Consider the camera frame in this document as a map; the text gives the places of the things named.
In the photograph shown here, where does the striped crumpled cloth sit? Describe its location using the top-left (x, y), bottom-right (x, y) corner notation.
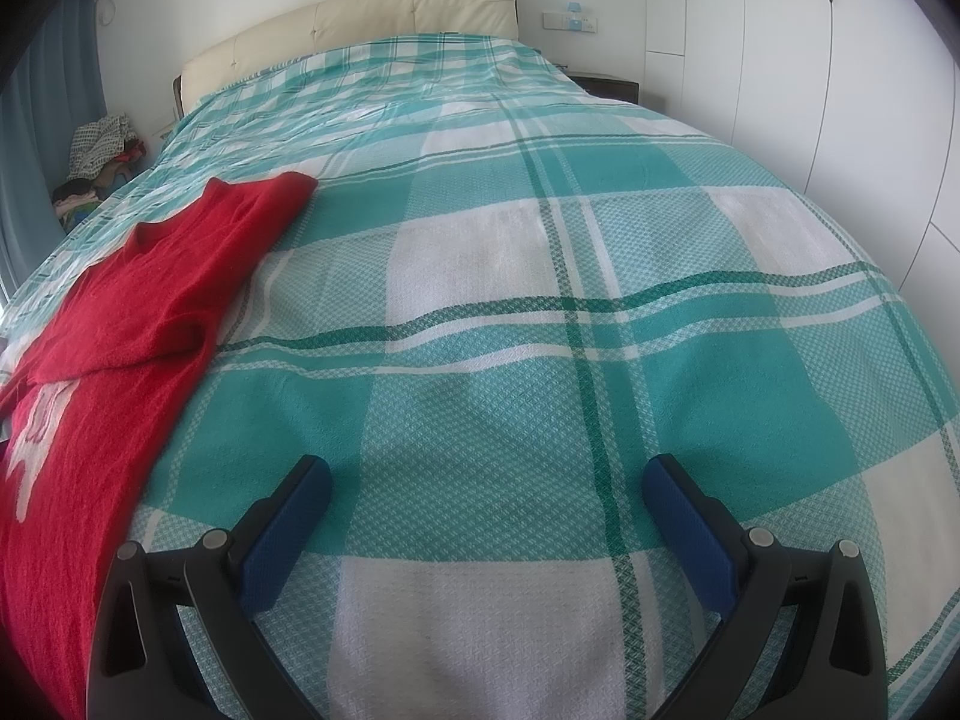
top-left (69, 114), bottom-right (137, 179)

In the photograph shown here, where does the red knit sweater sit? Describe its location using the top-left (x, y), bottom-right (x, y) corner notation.
top-left (0, 172), bottom-right (317, 720)

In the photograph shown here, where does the wall switch panel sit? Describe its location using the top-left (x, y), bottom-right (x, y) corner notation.
top-left (541, 1), bottom-right (602, 35)

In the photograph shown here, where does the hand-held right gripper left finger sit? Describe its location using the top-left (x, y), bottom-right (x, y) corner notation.
top-left (86, 454), bottom-right (334, 720)

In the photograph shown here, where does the white wardrobe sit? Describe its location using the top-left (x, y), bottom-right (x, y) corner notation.
top-left (643, 0), bottom-right (960, 421)

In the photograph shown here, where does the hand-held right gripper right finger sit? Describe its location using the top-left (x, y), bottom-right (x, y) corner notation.
top-left (640, 453), bottom-right (890, 720)

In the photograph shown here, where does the cream padded headboard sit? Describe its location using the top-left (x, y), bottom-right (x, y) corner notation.
top-left (174, 0), bottom-right (520, 118)

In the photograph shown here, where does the teal plaid bed blanket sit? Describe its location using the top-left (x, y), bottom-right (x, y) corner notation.
top-left (0, 34), bottom-right (940, 720)

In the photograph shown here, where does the dark wooden nightstand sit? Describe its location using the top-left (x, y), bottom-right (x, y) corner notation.
top-left (568, 69), bottom-right (643, 104)

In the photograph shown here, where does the pile of mixed clothes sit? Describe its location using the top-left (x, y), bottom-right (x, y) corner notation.
top-left (51, 142), bottom-right (148, 235)

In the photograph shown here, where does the blue curtain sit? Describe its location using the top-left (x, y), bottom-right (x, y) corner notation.
top-left (0, 0), bottom-right (107, 308)

